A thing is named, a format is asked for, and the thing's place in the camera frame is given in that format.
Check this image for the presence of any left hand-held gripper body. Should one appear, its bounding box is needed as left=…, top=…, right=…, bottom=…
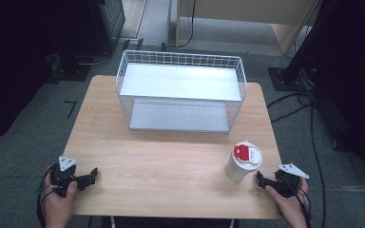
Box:
left=49, top=155, right=89, bottom=199

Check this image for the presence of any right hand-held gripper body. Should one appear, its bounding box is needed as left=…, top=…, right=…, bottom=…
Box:
left=273, top=162, right=310, bottom=199

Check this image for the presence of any white cup with red lid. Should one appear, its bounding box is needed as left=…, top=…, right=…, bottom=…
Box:
left=224, top=140, right=263, bottom=182

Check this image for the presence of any white wire shelf rack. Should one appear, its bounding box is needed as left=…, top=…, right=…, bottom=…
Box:
left=115, top=49, right=248, bottom=135

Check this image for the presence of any person's right hand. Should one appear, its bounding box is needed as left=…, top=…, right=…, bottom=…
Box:
left=263, top=176, right=310, bottom=228

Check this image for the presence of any person's left hand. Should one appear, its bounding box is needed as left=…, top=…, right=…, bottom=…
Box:
left=42, top=172, right=79, bottom=228

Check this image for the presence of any dark curtain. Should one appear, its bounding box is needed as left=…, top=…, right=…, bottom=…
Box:
left=310, top=0, right=365, bottom=193
left=0, top=0, right=104, bottom=150

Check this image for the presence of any black metal stand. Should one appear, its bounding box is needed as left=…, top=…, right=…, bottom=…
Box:
left=267, top=0, right=338, bottom=93

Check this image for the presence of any dark equipment cabinet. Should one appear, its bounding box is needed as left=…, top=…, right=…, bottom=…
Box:
left=86, top=0, right=126, bottom=55

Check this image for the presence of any light wooden cabinet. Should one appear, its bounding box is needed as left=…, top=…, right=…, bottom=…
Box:
left=174, top=0, right=325, bottom=55

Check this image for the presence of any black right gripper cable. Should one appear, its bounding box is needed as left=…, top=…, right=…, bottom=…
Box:
left=279, top=174, right=312, bottom=228

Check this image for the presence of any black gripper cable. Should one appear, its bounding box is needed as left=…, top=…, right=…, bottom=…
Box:
left=36, top=164, right=58, bottom=228
left=279, top=174, right=312, bottom=228

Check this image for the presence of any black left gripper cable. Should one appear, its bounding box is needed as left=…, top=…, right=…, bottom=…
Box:
left=36, top=164, right=58, bottom=228

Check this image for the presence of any black floor cable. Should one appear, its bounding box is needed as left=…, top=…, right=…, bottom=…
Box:
left=266, top=90, right=328, bottom=228

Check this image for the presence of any black stand base plate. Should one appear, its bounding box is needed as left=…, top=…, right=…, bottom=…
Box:
left=46, top=52, right=112, bottom=84

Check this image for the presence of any thin black hanging cable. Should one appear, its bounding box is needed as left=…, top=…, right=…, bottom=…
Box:
left=161, top=0, right=198, bottom=51

